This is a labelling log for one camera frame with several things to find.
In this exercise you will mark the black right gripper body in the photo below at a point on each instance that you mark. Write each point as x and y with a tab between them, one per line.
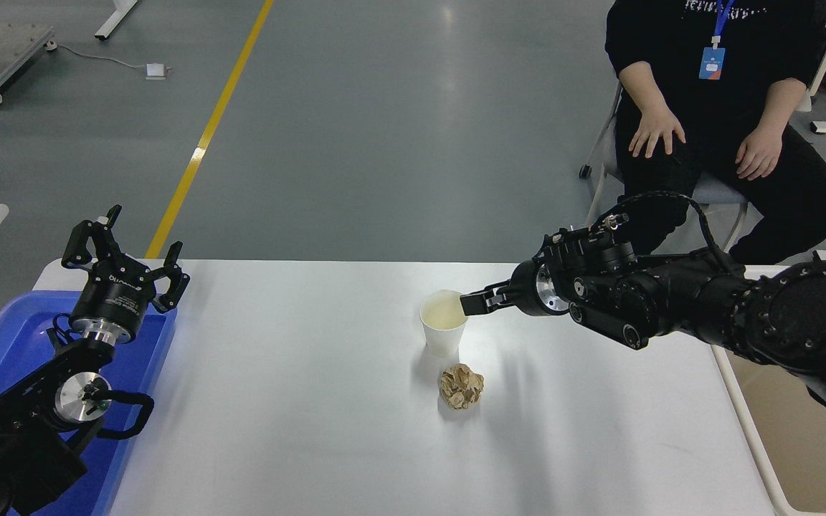
526	288

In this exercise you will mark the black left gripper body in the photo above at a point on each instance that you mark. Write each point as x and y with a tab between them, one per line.
115	297

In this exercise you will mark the white paper cup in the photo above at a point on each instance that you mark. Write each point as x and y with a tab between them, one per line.
442	337

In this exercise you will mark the tan paper ball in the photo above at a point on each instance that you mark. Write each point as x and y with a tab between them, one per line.
461	387

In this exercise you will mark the person's right forearm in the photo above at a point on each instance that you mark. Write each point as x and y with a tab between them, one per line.
641	86

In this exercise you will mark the person's left forearm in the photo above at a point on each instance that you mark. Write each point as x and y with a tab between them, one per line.
782	104

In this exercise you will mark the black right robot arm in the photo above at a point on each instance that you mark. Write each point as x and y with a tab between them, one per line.
807	315

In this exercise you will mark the person's right hand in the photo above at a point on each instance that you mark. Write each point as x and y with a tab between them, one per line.
657	130

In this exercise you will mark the person's left hand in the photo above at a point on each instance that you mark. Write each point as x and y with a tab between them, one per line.
758	152

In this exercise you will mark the blue plastic tray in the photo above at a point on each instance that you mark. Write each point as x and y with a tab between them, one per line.
11	337

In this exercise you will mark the white power adapter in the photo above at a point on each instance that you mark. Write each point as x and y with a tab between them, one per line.
156	70

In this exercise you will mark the grey wheeled metal platform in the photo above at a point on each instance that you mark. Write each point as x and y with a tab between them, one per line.
4	50

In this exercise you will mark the grey office chair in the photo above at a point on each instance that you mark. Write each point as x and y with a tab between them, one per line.
718	192

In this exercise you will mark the white table leg foot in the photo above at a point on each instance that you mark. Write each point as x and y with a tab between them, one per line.
115	18

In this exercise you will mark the large pale plastic bin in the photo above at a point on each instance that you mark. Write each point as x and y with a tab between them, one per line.
800	444

